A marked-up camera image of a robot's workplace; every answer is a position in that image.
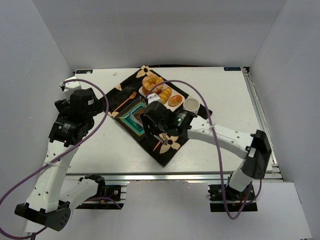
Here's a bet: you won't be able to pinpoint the brown chocolate croissant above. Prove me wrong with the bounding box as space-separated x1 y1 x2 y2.
134 107 145 123

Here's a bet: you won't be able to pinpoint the metal tongs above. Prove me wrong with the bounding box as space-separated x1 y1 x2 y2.
128 111 170 147

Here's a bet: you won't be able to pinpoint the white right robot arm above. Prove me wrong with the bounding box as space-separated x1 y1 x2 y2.
140 101 272 192

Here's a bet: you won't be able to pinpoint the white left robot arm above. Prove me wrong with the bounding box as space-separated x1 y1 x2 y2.
14 88 105 231

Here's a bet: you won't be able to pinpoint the large sugared round bread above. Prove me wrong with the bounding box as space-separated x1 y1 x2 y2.
142 74 164 95

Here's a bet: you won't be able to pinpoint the golden croissant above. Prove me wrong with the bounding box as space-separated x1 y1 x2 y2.
158 87 172 105

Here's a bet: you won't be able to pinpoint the orange plastic knife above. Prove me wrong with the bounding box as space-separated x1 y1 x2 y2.
152 141 161 152

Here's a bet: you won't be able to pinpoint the small glazed bun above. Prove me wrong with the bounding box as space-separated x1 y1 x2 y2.
167 94 183 107

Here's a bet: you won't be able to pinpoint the teal square plate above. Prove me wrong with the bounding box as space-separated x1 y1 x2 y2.
114 96 147 142

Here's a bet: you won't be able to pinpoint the orange plastic fork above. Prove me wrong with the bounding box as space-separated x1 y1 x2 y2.
113 91 137 112

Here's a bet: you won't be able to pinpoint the white ceramic mug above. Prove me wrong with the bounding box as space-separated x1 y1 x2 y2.
182 97 200 115

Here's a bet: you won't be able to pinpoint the black floral placemat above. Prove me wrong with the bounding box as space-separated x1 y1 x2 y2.
103 65 213 168

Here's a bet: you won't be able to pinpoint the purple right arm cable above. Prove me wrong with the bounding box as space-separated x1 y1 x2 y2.
148 79 263 220

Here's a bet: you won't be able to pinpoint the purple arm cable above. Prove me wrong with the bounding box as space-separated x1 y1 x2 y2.
0 78 109 237
148 79 263 220

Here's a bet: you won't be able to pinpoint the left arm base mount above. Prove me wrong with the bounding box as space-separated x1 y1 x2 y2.
76 174 125 210

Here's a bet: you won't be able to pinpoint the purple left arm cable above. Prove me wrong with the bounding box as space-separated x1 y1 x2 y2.
0 78 109 237

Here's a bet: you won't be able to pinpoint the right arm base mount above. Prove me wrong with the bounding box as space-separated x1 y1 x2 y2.
208 184 258 213

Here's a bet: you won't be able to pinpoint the aluminium table frame rail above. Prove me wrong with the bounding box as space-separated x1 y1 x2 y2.
242 66 285 182

